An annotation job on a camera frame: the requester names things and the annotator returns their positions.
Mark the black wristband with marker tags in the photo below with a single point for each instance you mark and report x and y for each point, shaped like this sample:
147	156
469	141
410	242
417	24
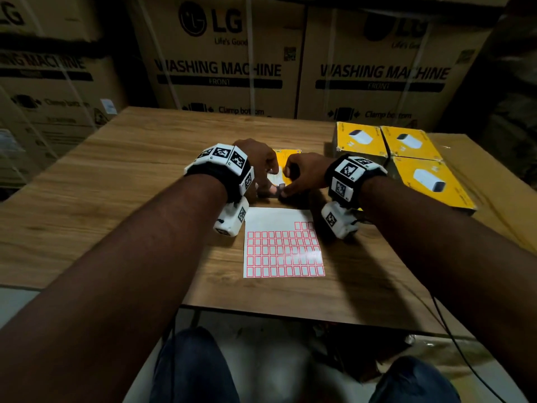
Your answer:
348	188
214	174

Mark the person's leg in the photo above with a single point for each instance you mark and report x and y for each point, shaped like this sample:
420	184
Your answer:
413	384
191	369

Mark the plastic wrapped cardboard stack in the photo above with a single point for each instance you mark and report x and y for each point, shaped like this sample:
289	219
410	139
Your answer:
516	79

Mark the black stretch wrap band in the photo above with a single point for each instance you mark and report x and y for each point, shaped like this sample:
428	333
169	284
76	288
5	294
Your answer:
440	12
42	46

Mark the black metal table frame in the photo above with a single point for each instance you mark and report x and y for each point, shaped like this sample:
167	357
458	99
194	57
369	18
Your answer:
196	318

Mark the person's right hand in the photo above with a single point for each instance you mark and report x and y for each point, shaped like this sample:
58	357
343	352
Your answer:
310	172

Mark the flat brown cardboard sheet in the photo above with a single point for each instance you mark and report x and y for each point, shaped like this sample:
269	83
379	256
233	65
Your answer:
499	180

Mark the person's left forearm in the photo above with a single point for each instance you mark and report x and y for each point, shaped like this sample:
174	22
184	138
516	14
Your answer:
105	289

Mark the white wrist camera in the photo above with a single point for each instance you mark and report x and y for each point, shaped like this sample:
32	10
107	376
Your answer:
230	220
340	222

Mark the person's left hand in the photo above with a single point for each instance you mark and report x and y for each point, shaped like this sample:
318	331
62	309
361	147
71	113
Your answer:
262	159

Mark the yellow box back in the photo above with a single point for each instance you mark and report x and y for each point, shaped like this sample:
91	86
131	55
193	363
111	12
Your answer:
428	151
350	148

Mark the person's right leg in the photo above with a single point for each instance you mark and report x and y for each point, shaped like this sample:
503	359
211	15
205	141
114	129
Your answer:
413	384

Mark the person's left leg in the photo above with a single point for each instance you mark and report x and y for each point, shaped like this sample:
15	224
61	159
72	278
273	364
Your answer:
191	369

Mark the plastic wrapped flat carton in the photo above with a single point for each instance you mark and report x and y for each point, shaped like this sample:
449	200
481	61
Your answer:
453	350

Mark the stack of large printed cartons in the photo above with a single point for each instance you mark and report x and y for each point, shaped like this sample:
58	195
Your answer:
268	37

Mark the sheet of red-bordered labels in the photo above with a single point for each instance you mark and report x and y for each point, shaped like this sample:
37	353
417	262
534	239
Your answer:
281	256

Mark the yellow box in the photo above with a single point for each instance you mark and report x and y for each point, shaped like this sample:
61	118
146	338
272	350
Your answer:
289	157
350	148
428	151
455	195

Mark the person's right forearm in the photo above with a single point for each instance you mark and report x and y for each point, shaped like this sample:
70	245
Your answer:
453	256

